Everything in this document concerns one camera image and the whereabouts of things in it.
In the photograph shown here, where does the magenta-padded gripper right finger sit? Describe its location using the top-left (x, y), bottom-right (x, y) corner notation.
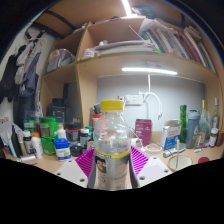
top-left (128, 145), bottom-right (173, 190)

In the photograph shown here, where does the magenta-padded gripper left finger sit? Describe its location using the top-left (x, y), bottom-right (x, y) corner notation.
top-left (54, 147), bottom-right (98, 190)

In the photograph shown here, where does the clear yellow-capped drink bottle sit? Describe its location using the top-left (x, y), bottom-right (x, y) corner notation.
top-left (92, 99), bottom-right (132, 192)

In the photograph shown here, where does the small white round dish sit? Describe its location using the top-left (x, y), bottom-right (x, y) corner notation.
top-left (145, 143), bottom-right (164, 154)

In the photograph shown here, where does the blue-capped white bottle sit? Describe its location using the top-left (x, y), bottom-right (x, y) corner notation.
top-left (53, 137), bottom-right (72, 162)

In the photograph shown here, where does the magenta pouch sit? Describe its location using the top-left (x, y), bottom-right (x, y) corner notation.
top-left (134, 118), bottom-right (153, 147)

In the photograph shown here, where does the grey-blue tube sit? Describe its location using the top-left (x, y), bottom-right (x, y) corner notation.
top-left (163, 146), bottom-right (186, 158)

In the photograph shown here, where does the white bottle with orange cap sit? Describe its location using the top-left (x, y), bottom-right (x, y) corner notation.
top-left (32, 132), bottom-right (44, 160)
top-left (57, 124), bottom-right (68, 140)

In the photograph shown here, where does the white spoon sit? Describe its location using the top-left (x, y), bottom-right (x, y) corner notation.
top-left (175, 139), bottom-right (181, 168)

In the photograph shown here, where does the white and blue carton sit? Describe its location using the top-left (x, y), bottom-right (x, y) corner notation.
top-left (160, 119), bottom-right (182, 151)

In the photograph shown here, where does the white jar with red label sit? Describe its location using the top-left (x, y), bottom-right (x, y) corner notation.
top-left (91, 113), bottom-right (103, 134)

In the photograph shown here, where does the green lidded container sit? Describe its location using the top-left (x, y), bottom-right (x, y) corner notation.
top-left (38, 116), bottom-right (59, 156)

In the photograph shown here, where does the green glass bottle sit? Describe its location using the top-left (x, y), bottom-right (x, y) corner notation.
top-left (179, 104), bottom-right (188, 144)

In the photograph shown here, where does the black box device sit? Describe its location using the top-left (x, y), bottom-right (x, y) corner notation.
top-left (46, 97), bottom-right (68, 126)

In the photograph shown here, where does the grey shaker bottle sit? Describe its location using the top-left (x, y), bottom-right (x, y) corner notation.
top-left (185, 109), bottom-right (202, 150)

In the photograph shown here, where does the blue plastic bag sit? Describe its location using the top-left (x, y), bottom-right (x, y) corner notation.
top-left (199, 109), bottom-right (214, 144)

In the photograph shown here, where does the white-lidded brown spread jar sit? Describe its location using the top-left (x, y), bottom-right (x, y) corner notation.
top-left (209, 127), bottom-right (219, 148)

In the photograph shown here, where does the gold-capped clear bottle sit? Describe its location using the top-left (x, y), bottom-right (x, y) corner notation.
top-left (200, 99), bottom-right (208, 134)

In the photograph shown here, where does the clear glass bottle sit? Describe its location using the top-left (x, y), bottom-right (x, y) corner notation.
top-left (212, 97), bottom-right (220, 129)

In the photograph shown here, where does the white led light bar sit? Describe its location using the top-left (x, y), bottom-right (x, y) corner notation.
top-left (121, 66), bottom-right (179, 76)

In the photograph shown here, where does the wooden shelf unit with books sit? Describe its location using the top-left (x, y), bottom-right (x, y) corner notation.
top-left (39, 13), bottom-right (224, 141)

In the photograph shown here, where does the light grey hanging garment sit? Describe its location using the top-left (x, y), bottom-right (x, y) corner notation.
top-left (14, 28), bottom-right (48, 101)

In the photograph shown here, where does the black hanging garment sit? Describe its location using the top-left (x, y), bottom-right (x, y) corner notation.
top-left (0, 54), bottom-right (21, 104)

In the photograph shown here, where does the ceiling tube light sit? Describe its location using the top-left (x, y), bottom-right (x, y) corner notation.
top-left (121, 0), bottom-right (133, 17)

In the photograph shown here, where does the white wall power strip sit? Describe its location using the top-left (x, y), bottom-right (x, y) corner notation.
top-left (123, 94), bottom-right (144, 106)

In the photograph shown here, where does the white charging cable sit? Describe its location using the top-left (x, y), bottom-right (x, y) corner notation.
top-left (143, 73), bottom-right (164, 120)

